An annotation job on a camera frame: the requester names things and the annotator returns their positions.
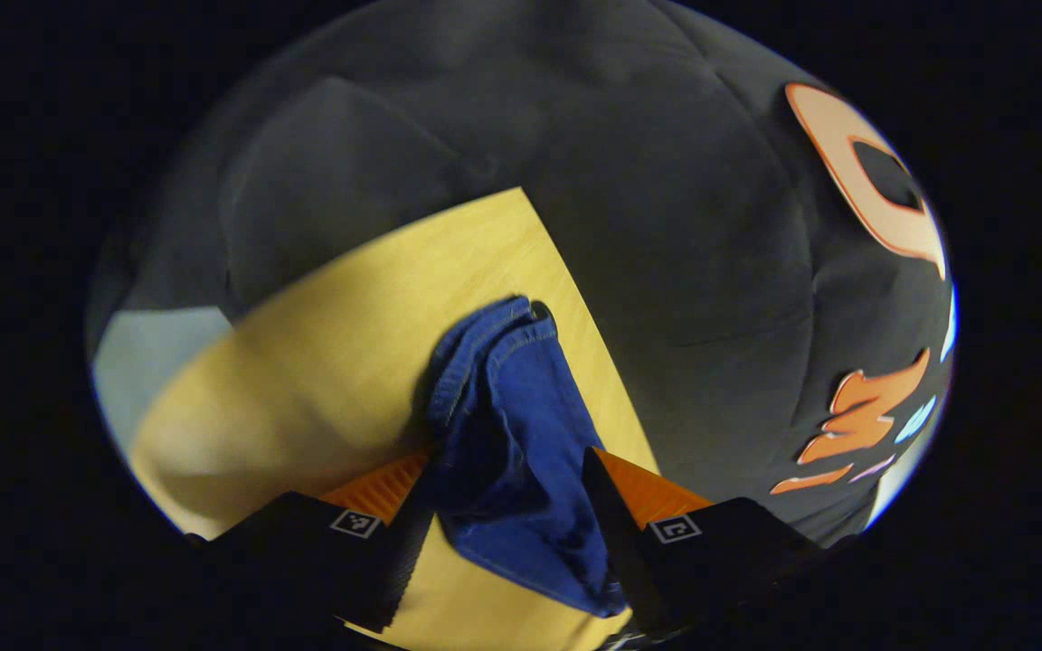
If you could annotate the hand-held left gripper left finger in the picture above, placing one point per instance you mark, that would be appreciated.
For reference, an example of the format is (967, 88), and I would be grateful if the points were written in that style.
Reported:
(399, 561)

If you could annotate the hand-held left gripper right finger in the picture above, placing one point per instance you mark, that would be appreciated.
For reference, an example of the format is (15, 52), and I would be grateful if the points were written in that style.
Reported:
(620, 533)

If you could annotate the black backdrop cloth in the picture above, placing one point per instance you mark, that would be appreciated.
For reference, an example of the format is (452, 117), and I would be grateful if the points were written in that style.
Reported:
(666, 226)

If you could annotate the blue denim jeans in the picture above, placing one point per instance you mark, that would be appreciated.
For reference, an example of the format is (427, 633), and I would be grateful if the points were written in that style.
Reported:
(512, 452)

